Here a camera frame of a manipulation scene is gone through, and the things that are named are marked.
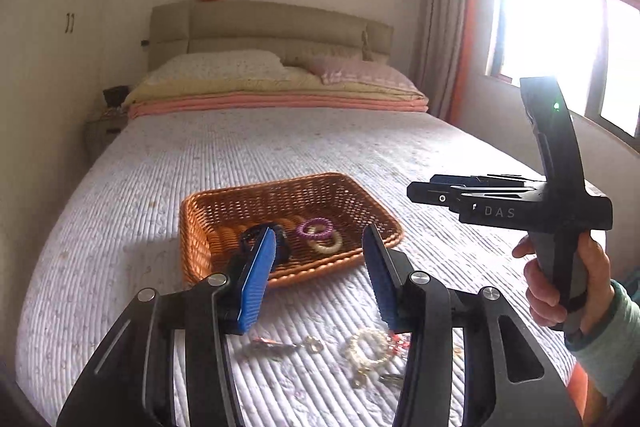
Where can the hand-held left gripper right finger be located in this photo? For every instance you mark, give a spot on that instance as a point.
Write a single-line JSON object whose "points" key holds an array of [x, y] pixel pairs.
{"points": [[380, 277]]}

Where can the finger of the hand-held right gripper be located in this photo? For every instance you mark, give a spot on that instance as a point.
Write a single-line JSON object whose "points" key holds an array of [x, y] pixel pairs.
{"points": [[435, 195], [452, 180]]}

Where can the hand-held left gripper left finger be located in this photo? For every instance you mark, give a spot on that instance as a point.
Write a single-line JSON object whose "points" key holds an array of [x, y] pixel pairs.
{"points": [[257, 277]]}

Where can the brown wicker basket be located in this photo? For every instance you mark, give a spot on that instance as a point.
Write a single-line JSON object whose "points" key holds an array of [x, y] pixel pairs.
{"points": [[310, 202]]}

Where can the small metal hair clip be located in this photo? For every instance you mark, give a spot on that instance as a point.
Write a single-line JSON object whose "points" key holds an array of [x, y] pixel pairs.
{"points": [[391, 377]]}

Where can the small gold earring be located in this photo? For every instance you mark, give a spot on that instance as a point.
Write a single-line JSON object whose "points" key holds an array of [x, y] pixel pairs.
{"points": [[359, 379]]}

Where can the person's right forearm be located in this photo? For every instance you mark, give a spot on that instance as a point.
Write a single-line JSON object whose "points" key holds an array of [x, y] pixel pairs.
{"points": [[612, 342]]}

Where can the person's right hand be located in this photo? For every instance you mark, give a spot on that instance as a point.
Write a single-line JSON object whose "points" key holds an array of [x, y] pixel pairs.
{"points": [[597, 277]]}

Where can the white quilted bedspread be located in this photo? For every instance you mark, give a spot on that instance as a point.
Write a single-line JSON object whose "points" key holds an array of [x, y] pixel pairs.
{"points": [[280, 142]]}

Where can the pink pillow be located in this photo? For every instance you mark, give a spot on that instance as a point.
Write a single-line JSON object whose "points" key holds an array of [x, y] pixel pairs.
{"points": [[360, 74]]}

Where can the hanging tassel charm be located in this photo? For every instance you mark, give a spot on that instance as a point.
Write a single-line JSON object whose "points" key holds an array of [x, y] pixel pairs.
{"points": [[366, 47]]}

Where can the brown framed window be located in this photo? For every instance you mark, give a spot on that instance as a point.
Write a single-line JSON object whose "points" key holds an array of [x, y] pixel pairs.
{"points": [[505, 17]]}

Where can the folded pink blanket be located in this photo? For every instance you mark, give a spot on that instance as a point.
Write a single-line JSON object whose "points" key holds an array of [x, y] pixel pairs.
{"points": [[280, 106]]}

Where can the grey curtain with orange edge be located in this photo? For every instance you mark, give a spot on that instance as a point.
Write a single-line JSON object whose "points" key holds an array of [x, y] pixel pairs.
{"points": [[445, 7]]}

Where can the folded yellow blanket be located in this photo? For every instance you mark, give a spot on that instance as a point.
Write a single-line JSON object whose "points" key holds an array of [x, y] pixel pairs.
{"points": [[240, 88]]}

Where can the grey nightstand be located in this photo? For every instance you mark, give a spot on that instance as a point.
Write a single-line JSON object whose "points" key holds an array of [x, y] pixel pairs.
{"points": [[102, 129]]}

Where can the white floral pillow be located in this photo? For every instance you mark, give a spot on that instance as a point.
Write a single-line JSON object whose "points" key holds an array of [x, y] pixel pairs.
{"points": [[220, 64]]}

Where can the dark box on nightstand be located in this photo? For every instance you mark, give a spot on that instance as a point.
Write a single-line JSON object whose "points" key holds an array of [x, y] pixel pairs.
{"points": [[116, 96]]}

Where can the beige padded headboard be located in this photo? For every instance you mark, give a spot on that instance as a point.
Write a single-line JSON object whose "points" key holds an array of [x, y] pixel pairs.
{"points": [[260, 24]]}

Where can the white built-in wardrobe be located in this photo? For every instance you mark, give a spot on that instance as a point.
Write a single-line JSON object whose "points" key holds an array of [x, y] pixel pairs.
{"points": [[45, 47]]}

